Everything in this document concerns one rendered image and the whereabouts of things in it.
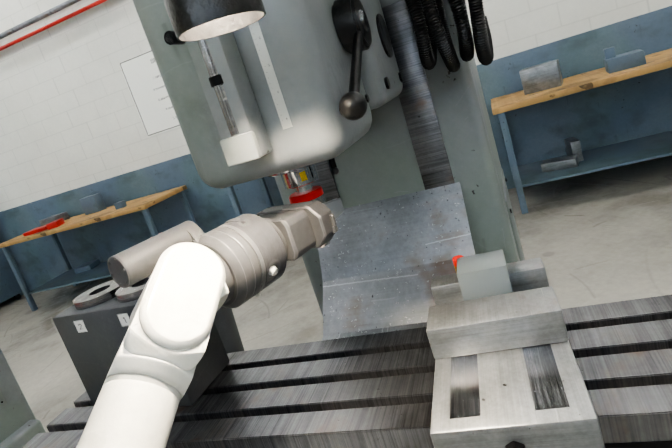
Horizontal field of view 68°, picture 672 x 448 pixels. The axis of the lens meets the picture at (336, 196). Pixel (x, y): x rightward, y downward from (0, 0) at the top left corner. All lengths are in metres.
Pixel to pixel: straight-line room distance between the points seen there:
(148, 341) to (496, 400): 0.33
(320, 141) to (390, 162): 0.48
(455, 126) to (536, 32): 3.86
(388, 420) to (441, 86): 0.60
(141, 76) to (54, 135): 1.53
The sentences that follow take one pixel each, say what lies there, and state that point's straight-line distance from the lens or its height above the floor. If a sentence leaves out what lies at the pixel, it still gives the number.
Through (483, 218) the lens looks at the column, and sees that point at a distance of 1.03.
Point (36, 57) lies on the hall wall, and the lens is 6.95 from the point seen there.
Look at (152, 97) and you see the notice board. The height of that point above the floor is 1.91.
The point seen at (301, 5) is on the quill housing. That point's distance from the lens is 0.56.
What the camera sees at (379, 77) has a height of 1.38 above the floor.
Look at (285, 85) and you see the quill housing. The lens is 0.55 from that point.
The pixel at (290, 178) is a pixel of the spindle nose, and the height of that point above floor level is 1.29.
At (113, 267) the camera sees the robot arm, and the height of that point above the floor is 1.29.
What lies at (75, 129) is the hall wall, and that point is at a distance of 6.74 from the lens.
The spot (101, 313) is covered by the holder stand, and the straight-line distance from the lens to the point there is 0.90.
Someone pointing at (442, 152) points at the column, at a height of 1.21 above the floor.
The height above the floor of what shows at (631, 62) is 0.92.
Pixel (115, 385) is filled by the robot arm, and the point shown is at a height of 1.21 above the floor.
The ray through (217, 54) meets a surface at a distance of 0.54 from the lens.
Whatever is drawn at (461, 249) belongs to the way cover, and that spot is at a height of 1.02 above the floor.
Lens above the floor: 1.38
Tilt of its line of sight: 12 degrees down
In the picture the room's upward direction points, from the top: 18 degrees counter-clockwise
